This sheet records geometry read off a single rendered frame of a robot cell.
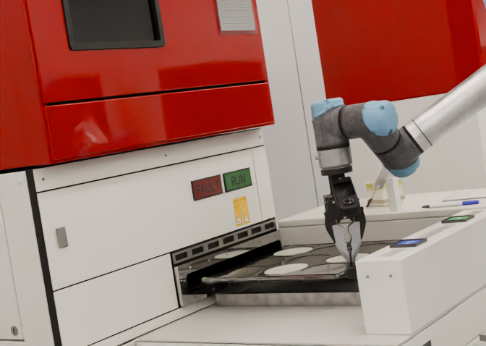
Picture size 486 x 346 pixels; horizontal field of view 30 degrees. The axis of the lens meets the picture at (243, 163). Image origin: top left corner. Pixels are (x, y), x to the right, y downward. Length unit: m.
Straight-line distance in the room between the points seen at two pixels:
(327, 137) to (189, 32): 0.43
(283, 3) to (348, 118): 3.57
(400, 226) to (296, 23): 3.42
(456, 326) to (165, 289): 0.65
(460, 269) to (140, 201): 0.70
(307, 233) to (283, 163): 2.86
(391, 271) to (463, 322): 0.29
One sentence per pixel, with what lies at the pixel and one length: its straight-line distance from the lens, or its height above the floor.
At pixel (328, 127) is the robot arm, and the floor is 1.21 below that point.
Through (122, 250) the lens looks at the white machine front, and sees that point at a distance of 1.98.
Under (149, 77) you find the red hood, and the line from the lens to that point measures 2.02.
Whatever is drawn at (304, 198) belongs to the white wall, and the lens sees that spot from 5.40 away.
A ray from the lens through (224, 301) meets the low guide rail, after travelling 2.17.
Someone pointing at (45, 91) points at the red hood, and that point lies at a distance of 1.80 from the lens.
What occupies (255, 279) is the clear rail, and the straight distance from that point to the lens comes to 2.03.
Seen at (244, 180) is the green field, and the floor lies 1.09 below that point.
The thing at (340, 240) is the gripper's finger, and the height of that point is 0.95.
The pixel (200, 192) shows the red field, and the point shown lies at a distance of 2.19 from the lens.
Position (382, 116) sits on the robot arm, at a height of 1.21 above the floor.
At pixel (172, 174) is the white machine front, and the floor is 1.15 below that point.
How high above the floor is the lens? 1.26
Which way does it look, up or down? 3 degrees down
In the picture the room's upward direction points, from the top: 9 degrees counter-clockwise
